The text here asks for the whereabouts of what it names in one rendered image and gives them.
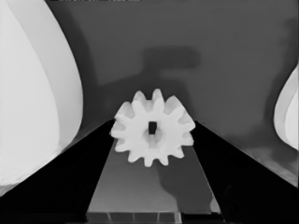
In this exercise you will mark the small white toothed gear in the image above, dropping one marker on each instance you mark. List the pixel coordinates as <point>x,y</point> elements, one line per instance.
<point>129,130</point>

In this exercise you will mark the large thick white disc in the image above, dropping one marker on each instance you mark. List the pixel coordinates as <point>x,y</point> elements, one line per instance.
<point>25,93</point>

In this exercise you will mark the white round carrier with pins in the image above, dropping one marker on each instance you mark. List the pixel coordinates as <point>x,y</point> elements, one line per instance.
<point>288,115</point>

